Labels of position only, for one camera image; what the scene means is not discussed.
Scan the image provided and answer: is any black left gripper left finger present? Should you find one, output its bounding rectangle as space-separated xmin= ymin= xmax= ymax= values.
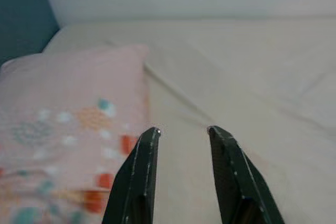
xmin=101 ymin=126 xmax=162 ymax=224

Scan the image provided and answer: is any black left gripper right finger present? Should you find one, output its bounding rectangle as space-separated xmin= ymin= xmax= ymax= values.
xmin=207 ymin=125 xmax=286 ymax=224

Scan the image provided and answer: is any pink patterned pillow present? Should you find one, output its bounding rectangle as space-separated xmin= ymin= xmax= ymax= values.
xmin=0 ymin=44 xmax=150 ymax=224

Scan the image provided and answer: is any cream mattress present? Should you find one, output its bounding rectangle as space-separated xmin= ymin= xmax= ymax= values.
xmin=43 ymin=16 xmax=336 ymax=224

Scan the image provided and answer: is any blue upholstered headboard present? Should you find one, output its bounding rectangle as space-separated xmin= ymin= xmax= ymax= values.
xmin=0 ymin=0 xmax=60 ymax=66

